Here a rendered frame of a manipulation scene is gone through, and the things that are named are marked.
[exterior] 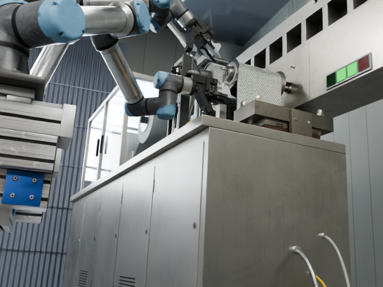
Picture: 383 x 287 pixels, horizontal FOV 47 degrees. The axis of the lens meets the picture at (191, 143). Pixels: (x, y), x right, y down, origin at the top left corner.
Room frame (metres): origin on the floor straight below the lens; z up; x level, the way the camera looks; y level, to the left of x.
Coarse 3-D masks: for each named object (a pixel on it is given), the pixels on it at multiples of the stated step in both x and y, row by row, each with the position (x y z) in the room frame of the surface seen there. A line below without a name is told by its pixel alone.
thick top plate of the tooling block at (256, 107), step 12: (240, 108) 1.71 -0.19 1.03; (252, 108) 1.62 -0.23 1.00; (264, 108) 1.63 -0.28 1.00; (276, 108) 1.65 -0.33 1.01; (288, 108) 1.67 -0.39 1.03; (240, 120) 1.70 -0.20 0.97; (252, 120) 1.69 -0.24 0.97; (288, 120) 1.67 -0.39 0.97; (312, 120) 1.73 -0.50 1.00; (324, 120) 1.75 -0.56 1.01; (324, 132) 1.79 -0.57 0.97
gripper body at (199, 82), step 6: (192, 78) 1.70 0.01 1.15; (198, 78) 1.71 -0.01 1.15; (204, 78) 1.72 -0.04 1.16; (210, 78) 1.71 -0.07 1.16; (198, 84) 1.72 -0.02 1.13; (204, 84) 1.72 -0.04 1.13; (210, 84) 1.73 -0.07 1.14; (216, 84) 1.74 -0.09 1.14; (192, 90) 1.69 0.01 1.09; (204, 90) 1.73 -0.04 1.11; (210, 90) 1.72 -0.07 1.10; (216, 90) 1.74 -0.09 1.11; (210, 96) 1.73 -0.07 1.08
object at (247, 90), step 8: (240, 80) 1.81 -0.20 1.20; (240, 88) 1.81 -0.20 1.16; (248, 88) 1.83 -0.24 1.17; (256, 88) 1.84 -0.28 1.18; (264, 88) 1.86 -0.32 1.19; (272, 88) 1.88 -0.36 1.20; (240, 96) 1.81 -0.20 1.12; (248, 96) 1.83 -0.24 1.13; (264, 96) 1.86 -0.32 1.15; (272, 96) 1.88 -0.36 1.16; (280, 96) 1.90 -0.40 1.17; (240, 104) 1.81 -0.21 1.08; (280, 104) 1.90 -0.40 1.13
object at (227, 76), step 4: (228, 68) 1.84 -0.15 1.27; (232, 68) 1.82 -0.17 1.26; (224, 72) 1.87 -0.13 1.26; (228, 72) 1.83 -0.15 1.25; (232, 72) 1.82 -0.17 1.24; (224, 76) 1.87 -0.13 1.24; (228, 76) 1.83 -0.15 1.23; (232, 76) 1.83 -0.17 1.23; (224, 80) 1.87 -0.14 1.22; (228, 80) 1.85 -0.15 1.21
